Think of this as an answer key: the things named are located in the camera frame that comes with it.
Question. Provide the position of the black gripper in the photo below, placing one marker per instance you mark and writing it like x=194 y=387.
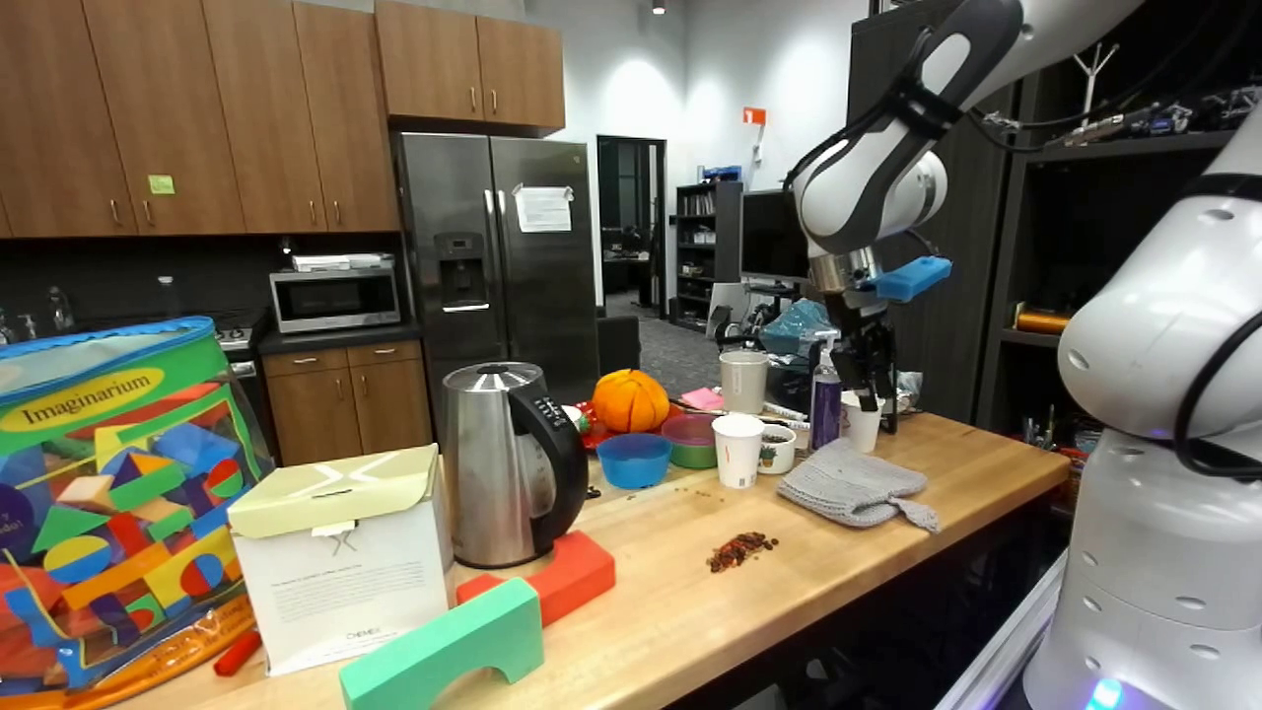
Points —
x=870 y=331

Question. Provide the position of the gray knitted cloth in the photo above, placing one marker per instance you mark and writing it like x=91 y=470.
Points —
x=849 y=482

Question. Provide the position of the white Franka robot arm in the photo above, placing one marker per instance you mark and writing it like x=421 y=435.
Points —
x=1155 y=330

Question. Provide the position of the white paper cup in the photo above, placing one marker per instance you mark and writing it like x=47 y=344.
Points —
x=861 y=428
x=739 y=455

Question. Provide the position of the purple soap bottle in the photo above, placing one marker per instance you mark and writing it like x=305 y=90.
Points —
x=824 y=406

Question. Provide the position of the blue plastic bag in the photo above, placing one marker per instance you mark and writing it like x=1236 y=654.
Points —
x=793 y=324

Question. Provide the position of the small white ramekin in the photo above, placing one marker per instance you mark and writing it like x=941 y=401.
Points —
x=777 y=449

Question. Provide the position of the tall gray cup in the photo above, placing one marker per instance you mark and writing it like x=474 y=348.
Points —
x=741 y=381

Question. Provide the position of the pink bowl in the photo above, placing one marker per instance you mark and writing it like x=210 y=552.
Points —
x=698 y=401

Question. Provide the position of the black computer monitor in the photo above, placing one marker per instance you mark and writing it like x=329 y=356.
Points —
x=773 y=234

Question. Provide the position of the green purple bowl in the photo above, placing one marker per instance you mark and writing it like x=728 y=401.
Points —
x=690 y=443

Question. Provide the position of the dark shelf unit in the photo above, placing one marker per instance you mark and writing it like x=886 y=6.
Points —
x=1037 y=263

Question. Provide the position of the brown crumbs pile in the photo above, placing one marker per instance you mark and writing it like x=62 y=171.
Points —
x=739 y=549

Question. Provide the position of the black bookshelf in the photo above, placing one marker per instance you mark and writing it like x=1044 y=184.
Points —
x=697 y=257

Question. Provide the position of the orange pumpkin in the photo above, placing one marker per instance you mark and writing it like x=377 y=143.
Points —
x=628 y=401

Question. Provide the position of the red foam block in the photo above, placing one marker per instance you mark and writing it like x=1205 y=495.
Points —
x=567 y=574

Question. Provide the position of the white paper sheet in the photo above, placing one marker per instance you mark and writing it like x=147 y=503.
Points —
x=544 y=209

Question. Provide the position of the steel electric kettle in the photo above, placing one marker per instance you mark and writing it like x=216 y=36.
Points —
x=494 y=476

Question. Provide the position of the black steel refrigerator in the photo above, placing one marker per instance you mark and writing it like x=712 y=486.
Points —
x=498 y=263

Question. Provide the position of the brown cabinet above refrigerator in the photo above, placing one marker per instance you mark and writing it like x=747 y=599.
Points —
x=474 y=64

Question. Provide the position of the green foam arch block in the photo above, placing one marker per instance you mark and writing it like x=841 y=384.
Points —
x=434 y=653

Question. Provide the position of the brown lower cabinet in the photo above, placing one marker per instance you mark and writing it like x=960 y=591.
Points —
x=348 y=401

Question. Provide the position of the silver microwave oven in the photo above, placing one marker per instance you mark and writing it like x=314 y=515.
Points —
x=338 y=299

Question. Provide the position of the white tray on microwave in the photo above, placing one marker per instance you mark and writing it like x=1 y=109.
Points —
x=342 y=263

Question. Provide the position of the white box yellow lid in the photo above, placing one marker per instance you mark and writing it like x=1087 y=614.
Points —
x=342 y=564

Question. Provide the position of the red marker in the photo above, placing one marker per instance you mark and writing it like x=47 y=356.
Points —
x=237 y=653

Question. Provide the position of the green sticky note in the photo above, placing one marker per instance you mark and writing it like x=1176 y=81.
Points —
x=162 y=184

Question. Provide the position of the orange round tray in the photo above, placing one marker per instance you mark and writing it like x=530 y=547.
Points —
x=172 y=654

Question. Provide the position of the colorful toy blocks box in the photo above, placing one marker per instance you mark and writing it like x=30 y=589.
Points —
x=120 y=497

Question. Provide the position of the orange wall sign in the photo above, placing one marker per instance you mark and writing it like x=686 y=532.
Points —
x=754 y=117

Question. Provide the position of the wide brown wall cabinet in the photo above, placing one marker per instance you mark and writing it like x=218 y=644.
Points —
x=200 y=118

